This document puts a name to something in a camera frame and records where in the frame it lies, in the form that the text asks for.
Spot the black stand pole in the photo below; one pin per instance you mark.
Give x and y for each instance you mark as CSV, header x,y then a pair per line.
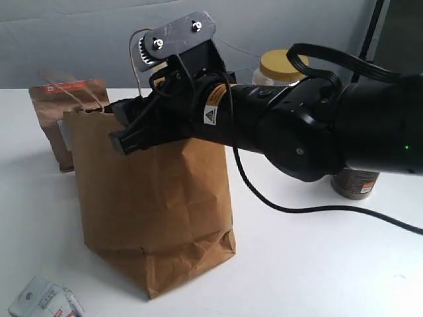
x,y
371,29

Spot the clear jar yellow lid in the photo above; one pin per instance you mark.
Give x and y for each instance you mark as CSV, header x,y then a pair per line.
x,y
276,70

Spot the metal pull-tab can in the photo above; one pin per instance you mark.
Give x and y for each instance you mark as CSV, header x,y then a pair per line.
x,y
354,184

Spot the white plastic packet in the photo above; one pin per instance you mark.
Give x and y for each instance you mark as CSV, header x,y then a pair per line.
x,y
45,299

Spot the brown coffee pouch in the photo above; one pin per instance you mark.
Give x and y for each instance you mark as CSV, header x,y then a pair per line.
x,y
63,93

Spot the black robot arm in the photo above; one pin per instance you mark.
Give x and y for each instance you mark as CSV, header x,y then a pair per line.
x,y
344,113

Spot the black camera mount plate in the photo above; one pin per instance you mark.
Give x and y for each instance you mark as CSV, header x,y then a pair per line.
x,y
173,38

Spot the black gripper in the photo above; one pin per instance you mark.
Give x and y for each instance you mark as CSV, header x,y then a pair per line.
x,y
195,101

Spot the brown paper bag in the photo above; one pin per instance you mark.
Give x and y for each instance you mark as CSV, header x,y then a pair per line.
x,y
161,216

